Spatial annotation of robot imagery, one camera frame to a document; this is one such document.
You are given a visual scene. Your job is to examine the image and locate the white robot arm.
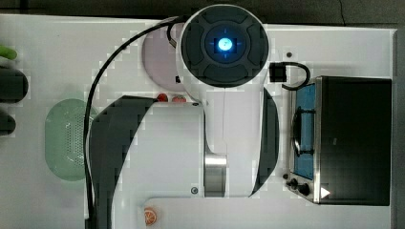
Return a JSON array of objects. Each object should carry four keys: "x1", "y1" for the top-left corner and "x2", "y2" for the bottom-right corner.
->
[{"x1": 86, "y1": 5, "x2": 279, "y2": 229}]

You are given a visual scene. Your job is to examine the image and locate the black toaster oven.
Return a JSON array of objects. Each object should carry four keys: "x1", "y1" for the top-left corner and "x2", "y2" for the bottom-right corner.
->
[{"x1": 287, "y1": 76, "x2": 392, "y2": 206}]

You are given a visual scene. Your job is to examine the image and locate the light red strawberry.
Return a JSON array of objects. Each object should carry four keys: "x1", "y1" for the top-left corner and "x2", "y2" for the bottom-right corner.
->
[{"x1": 172, "y1": 95, "x2": 187, "y2": 103}]

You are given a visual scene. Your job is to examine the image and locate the dark red strawberry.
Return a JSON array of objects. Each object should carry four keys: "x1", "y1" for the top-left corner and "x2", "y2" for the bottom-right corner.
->
[{"x1": 157, "y1": 94, "x2": 168, "y2": 102}]

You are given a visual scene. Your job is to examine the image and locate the orange slice toy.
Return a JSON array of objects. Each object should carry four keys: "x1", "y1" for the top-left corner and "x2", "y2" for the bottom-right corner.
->
[{"x1": 144, "y1": 207, "x2": 158, "y2": 226}]

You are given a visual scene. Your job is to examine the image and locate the green perforated colander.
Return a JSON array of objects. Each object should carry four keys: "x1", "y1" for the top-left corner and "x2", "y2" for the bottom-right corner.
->
[{"x1": 45, "y1": 98, "x2": 86, "y2": 181}]

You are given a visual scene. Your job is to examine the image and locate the black cylindrical object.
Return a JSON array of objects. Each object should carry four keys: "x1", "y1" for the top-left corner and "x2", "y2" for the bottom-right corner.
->
[
  {"x1": 0, "y1": 68, "x2": 29, "y2": 103},
  {"x1": 0, "y1": 114, "x2": 16, "y2": 135}
]

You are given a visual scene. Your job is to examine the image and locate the green cylinder object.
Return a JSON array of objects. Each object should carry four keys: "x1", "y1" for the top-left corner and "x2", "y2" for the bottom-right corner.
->
[{"x1": 0, "y1": 46, "x2": 17, "y2": 60}]

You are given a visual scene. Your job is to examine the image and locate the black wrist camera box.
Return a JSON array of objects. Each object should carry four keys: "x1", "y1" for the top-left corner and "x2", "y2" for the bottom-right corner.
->
[{"x1": 269, "y1": 62, "x2": 287, "y2": 82}]

